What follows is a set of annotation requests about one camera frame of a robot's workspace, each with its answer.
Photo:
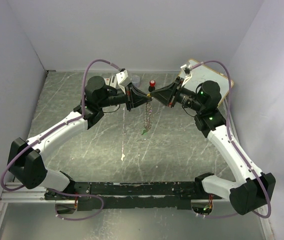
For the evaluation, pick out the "clear plastic clip jar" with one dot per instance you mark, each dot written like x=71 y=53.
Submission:
x=136 y=80

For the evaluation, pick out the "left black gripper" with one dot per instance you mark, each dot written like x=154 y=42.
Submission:
x=135 y=96

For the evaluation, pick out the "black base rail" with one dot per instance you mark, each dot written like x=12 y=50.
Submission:
x=130 y=195

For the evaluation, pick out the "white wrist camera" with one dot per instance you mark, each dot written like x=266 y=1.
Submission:
x=187 y=71
x=123 y=79

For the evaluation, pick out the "white framed whiteboard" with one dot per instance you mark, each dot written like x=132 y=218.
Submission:
x=204 y=73

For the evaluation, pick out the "white stapler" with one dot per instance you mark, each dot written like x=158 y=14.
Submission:
x=113 y=81

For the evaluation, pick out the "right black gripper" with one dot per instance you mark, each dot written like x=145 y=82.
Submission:
x=166 y=94

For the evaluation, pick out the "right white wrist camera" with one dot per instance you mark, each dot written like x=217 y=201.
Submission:
x=187 y=71

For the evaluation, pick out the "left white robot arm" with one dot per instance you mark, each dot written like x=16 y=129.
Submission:
x=26 y=157

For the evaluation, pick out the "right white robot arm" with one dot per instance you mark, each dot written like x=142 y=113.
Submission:
x=252 y=187

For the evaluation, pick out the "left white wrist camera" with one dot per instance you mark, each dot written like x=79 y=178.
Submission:
x=123 y=79

